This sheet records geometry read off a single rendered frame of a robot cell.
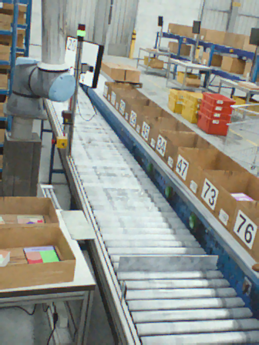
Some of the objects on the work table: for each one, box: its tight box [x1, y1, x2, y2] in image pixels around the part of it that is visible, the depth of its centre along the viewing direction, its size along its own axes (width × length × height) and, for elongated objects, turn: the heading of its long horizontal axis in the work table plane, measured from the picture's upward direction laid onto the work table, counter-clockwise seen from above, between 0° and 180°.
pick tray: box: [0, 197, 60, 229], centre depth 202 cm, size 28×38×10 cm
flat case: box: [23, 246, 61, 264], centre depth 181 cm, size 14×19×2 cm
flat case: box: [16, 216, 47, 223], centre depth 206 cm, size 14×19×2 cm
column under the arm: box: [0, 131, 45, 197], centre depth 238 cm, size 26×26×33 cm
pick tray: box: [0, 226, 76, 290], centre depth 174 cm, size 28×38×10 cm
